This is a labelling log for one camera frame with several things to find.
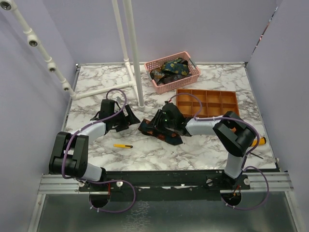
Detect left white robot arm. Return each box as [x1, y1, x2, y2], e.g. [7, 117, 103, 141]
[48, 99, 140, 191]

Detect brown compartment tray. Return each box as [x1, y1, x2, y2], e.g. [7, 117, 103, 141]
[175, 89, 239, 117]

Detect pink perforated plastic basket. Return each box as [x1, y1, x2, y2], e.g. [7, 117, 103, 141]
[144, 51, 201, 94]

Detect black metal base rail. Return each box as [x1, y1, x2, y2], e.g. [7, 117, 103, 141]
[48, 158, 252, 203]

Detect blue yellow floral tie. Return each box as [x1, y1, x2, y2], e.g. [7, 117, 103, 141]
[161, 58, 190, 76]

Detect black orange floral tie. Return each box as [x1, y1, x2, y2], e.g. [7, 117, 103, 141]
[138, 119, 183, 145]

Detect orange box cutter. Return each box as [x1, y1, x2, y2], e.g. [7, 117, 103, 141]
[251, 137, 267, 147]

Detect dark orange patterned tie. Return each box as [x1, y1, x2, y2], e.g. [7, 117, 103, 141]
[150, 68, 191, 86]

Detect white pvc pipe frame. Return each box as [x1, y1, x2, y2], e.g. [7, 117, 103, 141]
[0, 0, 147, 111]

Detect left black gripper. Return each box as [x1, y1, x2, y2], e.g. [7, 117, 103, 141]
[110, 104, 140, 131]

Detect yellow utility knife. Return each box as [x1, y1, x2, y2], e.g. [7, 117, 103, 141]
[113, 144, 133, 149]

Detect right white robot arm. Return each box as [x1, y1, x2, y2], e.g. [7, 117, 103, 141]
[147, 103, 258, 189]

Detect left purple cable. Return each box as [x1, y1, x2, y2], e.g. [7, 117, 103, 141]
[61, 88, 136, 214]

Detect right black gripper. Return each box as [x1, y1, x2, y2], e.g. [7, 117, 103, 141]
[146, 110, 176, 133]

